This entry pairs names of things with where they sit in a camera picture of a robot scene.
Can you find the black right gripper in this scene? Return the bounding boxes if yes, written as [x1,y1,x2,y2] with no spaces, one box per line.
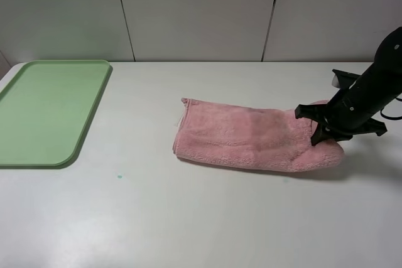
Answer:
[295,27,401,146]

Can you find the pink fluffy towel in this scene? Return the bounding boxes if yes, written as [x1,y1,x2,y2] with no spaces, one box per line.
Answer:
[173,99,344,173]

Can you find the green plastic tray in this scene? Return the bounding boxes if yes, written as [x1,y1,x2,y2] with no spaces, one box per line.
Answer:
[1,60,112,169]

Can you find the black right camera cable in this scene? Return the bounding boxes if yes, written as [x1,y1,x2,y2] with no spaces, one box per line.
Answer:
[378,95,402,121]

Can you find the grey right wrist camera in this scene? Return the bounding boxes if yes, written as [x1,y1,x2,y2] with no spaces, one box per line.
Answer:
[332,69,360,90]

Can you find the white plastic tag string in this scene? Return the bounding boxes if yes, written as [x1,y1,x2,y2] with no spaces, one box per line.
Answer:
[174,107,187,128]

